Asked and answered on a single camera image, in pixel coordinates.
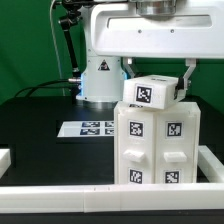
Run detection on white right fence rail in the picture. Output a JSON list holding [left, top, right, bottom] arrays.
[[198, 146, 224, 183]]

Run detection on white fence rail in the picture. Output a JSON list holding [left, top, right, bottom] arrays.
[[198, 146, 224, 183], [0, 183, 224, 213], [0, 149, 11, 178]]

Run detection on white cabinet top block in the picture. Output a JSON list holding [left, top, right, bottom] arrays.
[[123, 75, 186, 109]]

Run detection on black cables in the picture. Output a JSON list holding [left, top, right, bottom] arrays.
[[13, 77, 82, 98]]

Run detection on white cabinet body box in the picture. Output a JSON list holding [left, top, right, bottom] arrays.
[[114, 102, 201, 184]]

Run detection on white front fence rail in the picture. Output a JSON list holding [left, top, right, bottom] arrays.
[[0, 183, 224, 213]]

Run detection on white cabinet door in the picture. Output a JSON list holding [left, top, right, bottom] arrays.
[[115, 109, 155, 184], [155, 112, 200, 184]]

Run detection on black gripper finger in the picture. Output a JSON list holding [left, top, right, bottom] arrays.
[[176, 58, 197, 90], [123, 57, 138, 78]]

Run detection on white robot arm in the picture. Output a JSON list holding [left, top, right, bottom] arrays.
[[79, 0, 224, 102]]

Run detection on white left fence rail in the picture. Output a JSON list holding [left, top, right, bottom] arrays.
[[0, 149, 11, 178]]

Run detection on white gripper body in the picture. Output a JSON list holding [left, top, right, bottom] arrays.
[[90, 0, 224, 59]]

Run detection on white marker base plate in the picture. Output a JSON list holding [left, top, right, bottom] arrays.
[[58, 121, 114, 138]]

